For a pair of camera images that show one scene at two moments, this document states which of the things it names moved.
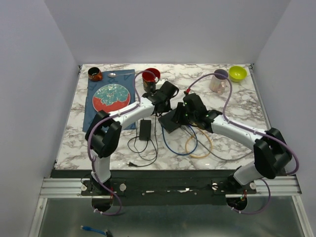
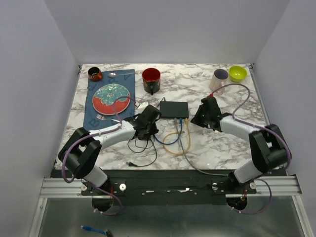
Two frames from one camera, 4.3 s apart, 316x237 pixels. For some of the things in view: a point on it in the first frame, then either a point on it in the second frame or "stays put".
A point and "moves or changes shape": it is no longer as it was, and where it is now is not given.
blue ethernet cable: x=180 y=154 to x=180 y=119
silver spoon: x=114 y=75 stays put
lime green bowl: x=237 y=73 stays put
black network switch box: x=166 y=120 moves or changes shape
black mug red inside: x=148 y=79 stays put
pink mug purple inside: x=217 y=84 stays put
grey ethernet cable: x=210 y=152 to x=224 y=175
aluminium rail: x=71 y=188 stays put
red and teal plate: x=110 y=98 stays put
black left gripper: x=167 y=109 to x=154 y=131
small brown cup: x=95 y=74 stays put
